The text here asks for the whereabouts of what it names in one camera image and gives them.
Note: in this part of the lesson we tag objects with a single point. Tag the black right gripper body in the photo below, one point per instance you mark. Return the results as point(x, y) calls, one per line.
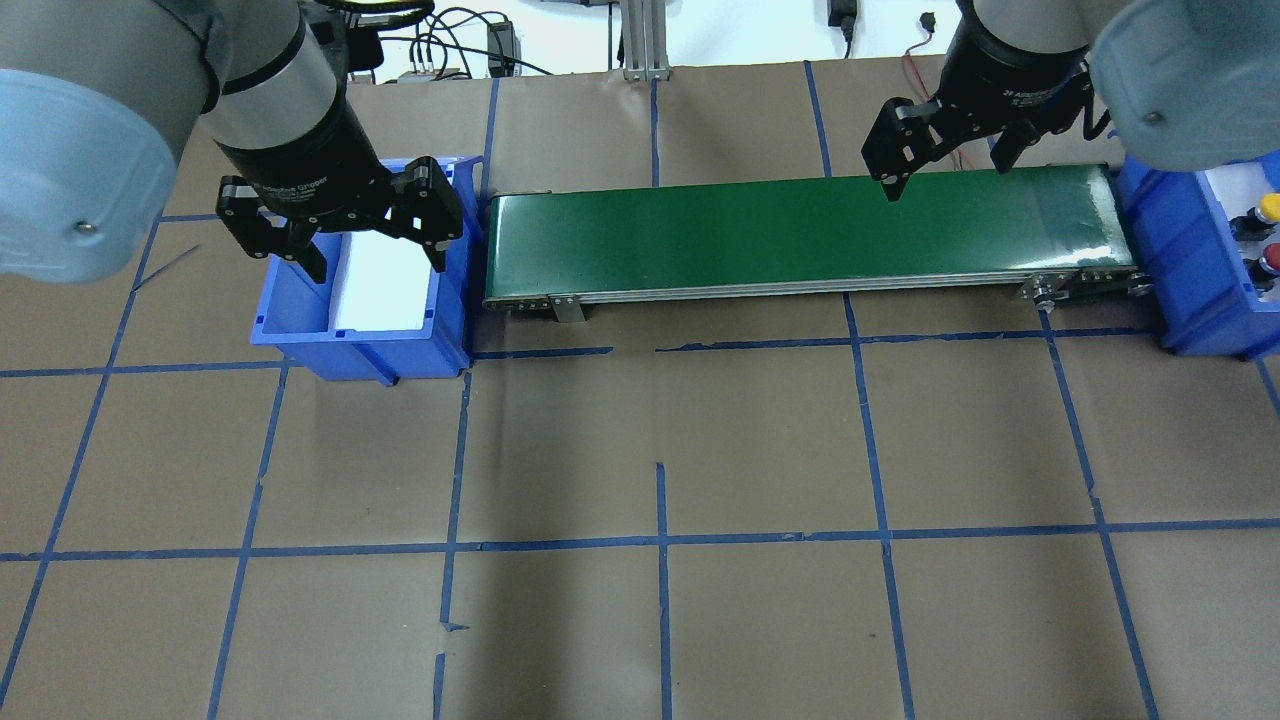
point(1000, 75)

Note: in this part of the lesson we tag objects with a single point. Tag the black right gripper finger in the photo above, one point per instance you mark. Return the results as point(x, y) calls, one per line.
point(1016, 138)
point(899, 160)

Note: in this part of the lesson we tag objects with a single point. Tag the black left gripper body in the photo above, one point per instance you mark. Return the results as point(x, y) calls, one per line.
point(303, 170)

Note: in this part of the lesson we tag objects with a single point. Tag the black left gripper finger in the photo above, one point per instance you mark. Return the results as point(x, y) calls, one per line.
point(298, 247)
point(434, 234)

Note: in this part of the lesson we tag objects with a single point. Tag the yellow mushroom push button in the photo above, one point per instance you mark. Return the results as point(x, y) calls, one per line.
point(1259, 222)

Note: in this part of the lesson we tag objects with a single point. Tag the red mushroom push button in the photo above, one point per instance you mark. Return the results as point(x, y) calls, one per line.
point(1265, 269)

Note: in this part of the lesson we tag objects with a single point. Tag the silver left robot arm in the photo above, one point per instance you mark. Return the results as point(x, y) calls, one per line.
point(99, 100)

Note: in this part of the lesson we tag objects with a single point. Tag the white foam pad left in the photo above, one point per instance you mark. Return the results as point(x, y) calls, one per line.
point(382, 284)

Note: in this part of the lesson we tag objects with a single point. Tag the white foam pad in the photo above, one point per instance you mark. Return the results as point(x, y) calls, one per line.
point(1249, 201)
point(382, 284)

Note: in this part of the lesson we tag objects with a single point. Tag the blue plastic bin left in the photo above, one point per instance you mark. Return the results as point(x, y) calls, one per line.
point(293, 312)

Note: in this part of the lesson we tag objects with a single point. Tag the blue plastic bin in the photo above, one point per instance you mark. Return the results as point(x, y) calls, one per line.
point(293, 312)
point(1181, 227)

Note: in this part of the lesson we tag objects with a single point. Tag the green conveyor belt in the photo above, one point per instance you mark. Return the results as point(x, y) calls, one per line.
point(1054, 234)

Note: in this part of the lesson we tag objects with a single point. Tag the white foam pad right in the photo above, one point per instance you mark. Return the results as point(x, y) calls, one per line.
point(1249, 201)

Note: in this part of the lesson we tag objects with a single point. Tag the blue plastic bin right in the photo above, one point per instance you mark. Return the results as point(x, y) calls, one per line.
point(1181, 227)

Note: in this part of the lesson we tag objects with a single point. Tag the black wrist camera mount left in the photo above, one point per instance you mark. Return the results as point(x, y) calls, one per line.
point(349, 32)

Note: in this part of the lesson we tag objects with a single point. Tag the aluminium frame post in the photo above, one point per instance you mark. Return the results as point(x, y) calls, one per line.
point(643, 41)

